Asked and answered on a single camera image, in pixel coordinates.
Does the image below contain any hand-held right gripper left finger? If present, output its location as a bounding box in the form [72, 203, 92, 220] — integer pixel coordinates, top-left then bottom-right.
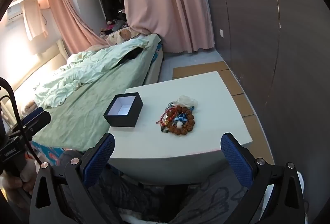
[29, 133, 116, 224]

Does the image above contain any narrow pink curtain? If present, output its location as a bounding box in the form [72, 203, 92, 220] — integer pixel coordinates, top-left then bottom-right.
[46, 0, 110, 56]

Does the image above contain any black cable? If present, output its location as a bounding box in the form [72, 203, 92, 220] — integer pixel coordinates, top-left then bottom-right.
[0, 77, 43, 165]

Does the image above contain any white table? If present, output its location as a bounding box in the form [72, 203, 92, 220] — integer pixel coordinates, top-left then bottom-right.
[107, 71, 253, 186]

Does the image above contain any pile of clothes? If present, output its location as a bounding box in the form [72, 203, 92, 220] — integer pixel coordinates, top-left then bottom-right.
[100, 18, 129, 37]

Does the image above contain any blue bead bracelet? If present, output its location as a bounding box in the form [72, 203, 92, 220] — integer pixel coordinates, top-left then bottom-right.
[173, 114, 188, 124]

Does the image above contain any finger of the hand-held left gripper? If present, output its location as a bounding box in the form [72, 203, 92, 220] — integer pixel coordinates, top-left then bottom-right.
[10, 108, 51, 135]

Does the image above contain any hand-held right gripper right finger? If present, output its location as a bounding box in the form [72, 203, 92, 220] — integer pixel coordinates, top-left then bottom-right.
[220, 133, 306, 224]

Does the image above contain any white hanging cloth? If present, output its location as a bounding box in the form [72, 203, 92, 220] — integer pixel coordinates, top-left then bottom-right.
[21, 0, 49, 41]

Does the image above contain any black jewelry box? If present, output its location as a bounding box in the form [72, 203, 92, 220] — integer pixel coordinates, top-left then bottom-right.
[104, 93, 143, 128]

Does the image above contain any brown wooden bead bracelet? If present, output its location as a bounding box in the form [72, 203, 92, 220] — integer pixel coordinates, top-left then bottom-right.
[169, 106, 196, 136]

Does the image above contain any light green duvet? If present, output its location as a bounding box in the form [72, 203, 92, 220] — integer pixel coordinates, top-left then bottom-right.
[33, 37, 155, 108]

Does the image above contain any dark brown wardrobe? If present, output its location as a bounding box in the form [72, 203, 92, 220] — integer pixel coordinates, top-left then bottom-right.
[202, 0, 330, 217]

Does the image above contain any white air conditioner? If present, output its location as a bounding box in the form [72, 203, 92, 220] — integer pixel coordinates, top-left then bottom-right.
[6, 0, 26, 26]

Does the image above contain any bear print pillow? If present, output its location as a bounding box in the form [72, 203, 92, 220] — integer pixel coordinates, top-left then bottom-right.
[106, 28, 140, 45]

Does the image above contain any colourful printed bed sheet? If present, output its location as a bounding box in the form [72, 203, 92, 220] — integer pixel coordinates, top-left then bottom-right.
[30, 141, 65, 166]

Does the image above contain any white sheer pouch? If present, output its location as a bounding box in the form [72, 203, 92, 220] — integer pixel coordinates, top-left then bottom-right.
[177, 95, 199, 108]

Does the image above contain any red string bracelet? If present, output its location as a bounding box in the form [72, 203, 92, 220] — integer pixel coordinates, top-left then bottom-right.
[156, 108, 178, 127]

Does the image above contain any brown cardboard sheet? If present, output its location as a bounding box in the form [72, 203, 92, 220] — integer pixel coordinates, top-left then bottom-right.
[172, 61, 275, 166]

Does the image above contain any person's left hand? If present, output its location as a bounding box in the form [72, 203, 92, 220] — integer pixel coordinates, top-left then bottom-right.
[0, 161, 37, 197]

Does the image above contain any dark bead bracelet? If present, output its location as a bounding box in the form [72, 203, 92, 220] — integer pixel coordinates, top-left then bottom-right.
[159, 123, 174, 134]

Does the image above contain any bed with green sheet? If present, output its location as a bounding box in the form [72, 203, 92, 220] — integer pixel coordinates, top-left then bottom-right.
[0, 33, 165, 154]

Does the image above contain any wide pink curtain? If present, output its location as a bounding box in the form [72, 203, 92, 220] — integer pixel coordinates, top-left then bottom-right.
[118, 0, 215, 54]

